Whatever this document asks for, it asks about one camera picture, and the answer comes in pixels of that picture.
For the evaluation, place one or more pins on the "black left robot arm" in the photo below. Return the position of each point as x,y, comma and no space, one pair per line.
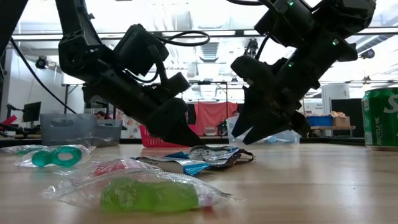
74,31

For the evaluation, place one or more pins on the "clear plastic bin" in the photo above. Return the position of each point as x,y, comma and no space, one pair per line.
280,138

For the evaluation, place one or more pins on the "black computer monitor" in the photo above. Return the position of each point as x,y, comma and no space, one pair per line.
31,111

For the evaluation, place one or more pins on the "brown Hershey's chocolate bar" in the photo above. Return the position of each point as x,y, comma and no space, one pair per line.
233,157

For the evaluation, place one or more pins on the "wooden side table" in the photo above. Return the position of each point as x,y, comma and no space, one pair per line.
332,127

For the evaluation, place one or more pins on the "grey translucent plastic bin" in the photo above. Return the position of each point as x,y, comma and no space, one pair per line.
71,130

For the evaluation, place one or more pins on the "black panel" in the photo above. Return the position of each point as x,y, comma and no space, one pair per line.
356,109

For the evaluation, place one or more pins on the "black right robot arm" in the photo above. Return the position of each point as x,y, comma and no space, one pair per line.
326,31

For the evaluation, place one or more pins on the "green wrapped gummy candy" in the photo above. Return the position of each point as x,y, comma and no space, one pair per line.
149,194

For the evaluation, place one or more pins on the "red plastic basket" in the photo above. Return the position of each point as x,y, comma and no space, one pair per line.
150,140

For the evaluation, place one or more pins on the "blue plastic crate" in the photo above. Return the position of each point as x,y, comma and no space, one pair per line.
319,120

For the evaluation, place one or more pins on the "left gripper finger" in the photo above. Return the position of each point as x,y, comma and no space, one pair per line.
186,138

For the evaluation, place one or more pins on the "red hanging cloth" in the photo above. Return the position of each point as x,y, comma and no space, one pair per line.
214,116

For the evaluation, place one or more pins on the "brown cardboard box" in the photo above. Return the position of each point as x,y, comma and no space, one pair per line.
341,120

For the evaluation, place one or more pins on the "green soda can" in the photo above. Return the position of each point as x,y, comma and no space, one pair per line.
381,118

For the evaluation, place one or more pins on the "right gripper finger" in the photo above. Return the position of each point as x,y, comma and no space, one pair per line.
252,115
270,132

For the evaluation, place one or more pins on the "black ceiling camera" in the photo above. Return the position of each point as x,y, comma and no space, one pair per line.
41,62
367,53

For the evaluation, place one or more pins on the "person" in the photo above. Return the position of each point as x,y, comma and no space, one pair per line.
101,115

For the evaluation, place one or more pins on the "red wrapped gummy candy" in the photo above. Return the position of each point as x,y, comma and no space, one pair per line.
107,169

